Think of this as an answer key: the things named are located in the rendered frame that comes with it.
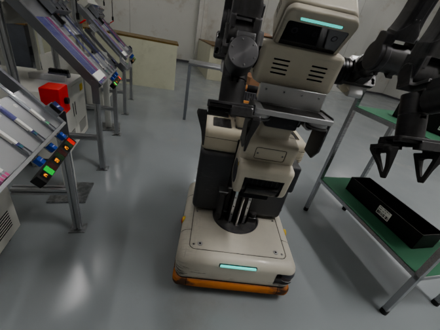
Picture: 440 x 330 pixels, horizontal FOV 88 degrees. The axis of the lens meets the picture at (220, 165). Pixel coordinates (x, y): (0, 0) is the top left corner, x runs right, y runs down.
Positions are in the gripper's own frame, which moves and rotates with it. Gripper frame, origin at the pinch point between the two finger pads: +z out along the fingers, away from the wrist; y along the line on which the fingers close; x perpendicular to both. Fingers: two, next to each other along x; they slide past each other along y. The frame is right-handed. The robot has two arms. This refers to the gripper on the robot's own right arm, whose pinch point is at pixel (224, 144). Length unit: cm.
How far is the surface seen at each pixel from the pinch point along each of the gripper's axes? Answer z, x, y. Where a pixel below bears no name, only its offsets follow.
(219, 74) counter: -202, 630, -15
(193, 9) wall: -460, 801, -140
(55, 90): -17, 81, -94
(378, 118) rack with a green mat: -31, 85, 95
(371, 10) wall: -559, 792, 488
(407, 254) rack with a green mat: 44, 66, 113
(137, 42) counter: -167, 399, -170
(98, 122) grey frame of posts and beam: -3, 133, -95
